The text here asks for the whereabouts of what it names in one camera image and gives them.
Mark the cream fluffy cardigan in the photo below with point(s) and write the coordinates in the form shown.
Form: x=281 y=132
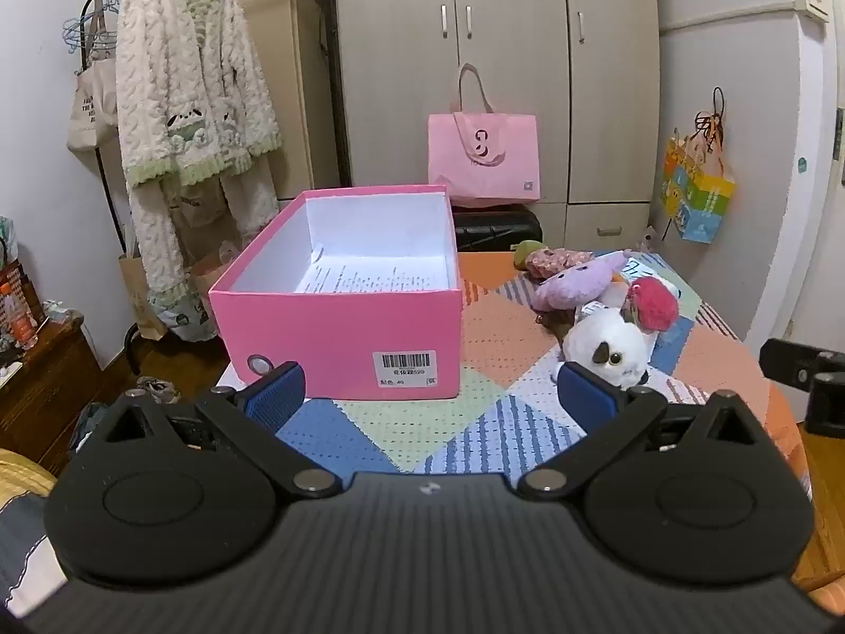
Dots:
x=191 y=79

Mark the white paper sheet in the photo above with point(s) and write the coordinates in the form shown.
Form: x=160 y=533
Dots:
x=231 y=378

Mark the green soft toy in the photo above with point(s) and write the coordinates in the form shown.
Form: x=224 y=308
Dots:
x=525 y=252

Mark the yellow grey blanket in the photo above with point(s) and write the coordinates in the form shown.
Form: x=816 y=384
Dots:
x=20 y=508

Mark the black suitcase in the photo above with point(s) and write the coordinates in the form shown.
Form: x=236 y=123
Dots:
x=488 y=228

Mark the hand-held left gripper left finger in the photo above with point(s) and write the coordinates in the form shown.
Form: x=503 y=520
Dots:
x=277 y=396

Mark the patchwork tablecloth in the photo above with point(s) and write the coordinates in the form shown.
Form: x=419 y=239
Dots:
x=502 y=356

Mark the beige wardrobe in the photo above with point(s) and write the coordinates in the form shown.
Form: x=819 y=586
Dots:
x=515 y=46

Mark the pink cardboard box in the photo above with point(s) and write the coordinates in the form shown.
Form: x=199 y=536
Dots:
x=343 y=330

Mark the colourful gift bag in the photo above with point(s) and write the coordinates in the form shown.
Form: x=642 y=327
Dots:
x=700 y=201

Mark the brown paper bag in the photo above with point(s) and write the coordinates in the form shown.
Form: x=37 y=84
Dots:
x=138 y=290
x=211 y=277

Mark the wooden cabinet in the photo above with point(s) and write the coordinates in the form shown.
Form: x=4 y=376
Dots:
x=46 y=383

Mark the pile of assorted packets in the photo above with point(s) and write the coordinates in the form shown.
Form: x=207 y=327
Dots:
x=20 y=304

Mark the black clothes rack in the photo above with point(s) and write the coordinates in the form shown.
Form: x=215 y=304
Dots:
x=113 y=205

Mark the beige canvas tote bag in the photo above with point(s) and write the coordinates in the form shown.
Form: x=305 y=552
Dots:
x=89 y=112

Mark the floral scrunchie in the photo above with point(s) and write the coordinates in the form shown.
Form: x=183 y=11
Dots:
x=554 y=257

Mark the light blue clothes hanger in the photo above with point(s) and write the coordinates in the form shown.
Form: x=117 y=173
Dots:
x=72 y=33

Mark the patterned slipper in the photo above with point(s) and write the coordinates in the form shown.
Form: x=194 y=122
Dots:
x=157 y=389

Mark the pink pom-pom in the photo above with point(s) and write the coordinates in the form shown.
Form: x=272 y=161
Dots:
x=653 y=304

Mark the pink tote bag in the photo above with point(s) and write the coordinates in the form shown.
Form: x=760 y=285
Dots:
x=482 y=158

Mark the white plush owl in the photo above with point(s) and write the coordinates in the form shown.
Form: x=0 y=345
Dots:
x=597 y=340

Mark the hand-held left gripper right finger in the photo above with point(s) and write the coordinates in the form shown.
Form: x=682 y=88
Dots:
x=584 y=396

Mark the purple plush toy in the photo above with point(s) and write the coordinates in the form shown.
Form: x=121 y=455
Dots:
x=568 y=284

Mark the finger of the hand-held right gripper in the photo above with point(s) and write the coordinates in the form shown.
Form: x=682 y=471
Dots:
x=792 y=360

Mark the printed paper sheet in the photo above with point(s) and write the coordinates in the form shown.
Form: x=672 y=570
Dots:
x=370 y=277

